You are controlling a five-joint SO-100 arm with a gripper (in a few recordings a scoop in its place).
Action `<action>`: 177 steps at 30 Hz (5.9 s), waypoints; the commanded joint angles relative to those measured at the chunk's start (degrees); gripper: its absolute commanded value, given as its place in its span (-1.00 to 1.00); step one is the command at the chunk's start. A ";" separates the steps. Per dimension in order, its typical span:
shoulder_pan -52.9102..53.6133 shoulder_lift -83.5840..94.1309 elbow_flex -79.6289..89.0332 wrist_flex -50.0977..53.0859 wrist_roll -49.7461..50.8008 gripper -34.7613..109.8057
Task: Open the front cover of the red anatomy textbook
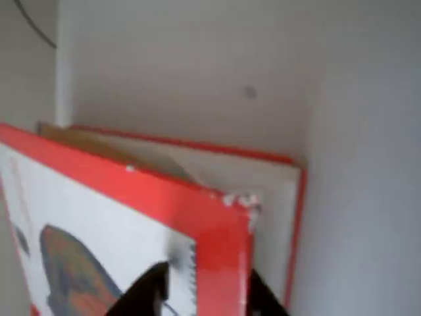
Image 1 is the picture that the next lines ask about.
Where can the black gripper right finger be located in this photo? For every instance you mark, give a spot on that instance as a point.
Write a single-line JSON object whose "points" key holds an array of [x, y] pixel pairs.
{"points": [[263, 299]]}

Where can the red hardcover brain textbook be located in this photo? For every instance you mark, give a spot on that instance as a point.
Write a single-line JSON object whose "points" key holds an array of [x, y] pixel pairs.
{"points": [[131, 204]]}

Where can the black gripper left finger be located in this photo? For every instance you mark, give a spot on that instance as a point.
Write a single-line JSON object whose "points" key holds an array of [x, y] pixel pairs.
{"points": [[144, 289]]}

